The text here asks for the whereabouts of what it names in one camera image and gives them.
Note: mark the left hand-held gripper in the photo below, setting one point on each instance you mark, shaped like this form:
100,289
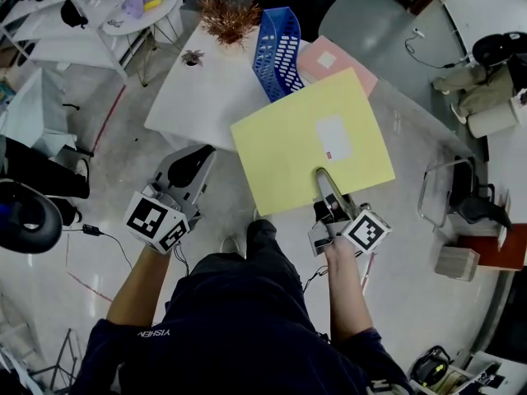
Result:
146,220

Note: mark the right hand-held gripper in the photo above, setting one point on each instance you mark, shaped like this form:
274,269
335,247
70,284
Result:
366,230

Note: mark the yellow folder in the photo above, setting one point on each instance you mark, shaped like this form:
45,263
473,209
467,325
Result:
280,150

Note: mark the blue mesh file basket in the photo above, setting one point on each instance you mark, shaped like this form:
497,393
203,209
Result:
269,21

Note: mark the person's right forearm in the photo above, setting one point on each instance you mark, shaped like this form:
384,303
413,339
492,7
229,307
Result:
348,294

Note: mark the person's left forearm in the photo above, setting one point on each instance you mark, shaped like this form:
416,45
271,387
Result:
136,286

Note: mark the pink folder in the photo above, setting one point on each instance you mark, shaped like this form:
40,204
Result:
350,66

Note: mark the person's left shoe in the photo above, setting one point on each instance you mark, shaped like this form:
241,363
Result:
230,245

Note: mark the person's dark trousers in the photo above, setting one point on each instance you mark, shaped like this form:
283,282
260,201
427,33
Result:
263,261

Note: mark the small purple succulent plant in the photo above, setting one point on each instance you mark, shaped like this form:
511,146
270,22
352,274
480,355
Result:
192,57

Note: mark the orange dried plant in pot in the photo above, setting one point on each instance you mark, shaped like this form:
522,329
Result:
230,19

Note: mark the round white side table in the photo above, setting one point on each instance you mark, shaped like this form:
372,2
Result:
162,12

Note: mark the eyeglasses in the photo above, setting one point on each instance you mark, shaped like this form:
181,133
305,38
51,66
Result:
115,23

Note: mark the yellow banana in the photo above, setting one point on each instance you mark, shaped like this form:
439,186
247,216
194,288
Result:
153,4

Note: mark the person's navy shirt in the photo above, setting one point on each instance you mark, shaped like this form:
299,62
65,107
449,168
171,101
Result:
247,344

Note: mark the white cylindrical stool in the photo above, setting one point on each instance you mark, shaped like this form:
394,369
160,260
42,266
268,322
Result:
492,119

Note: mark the white shelf unit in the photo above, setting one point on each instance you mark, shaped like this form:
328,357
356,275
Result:
62,45

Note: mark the red board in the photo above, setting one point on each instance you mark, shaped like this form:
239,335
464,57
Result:
498,249

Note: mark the black bag on shelf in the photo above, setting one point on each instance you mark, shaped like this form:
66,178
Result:
74,12

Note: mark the black and yellow device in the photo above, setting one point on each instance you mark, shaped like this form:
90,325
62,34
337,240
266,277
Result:
430,366

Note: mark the black metal stand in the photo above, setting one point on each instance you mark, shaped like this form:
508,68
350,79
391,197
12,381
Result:
62,360

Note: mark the chrome frame chair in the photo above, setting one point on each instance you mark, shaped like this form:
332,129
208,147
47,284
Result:
422,196

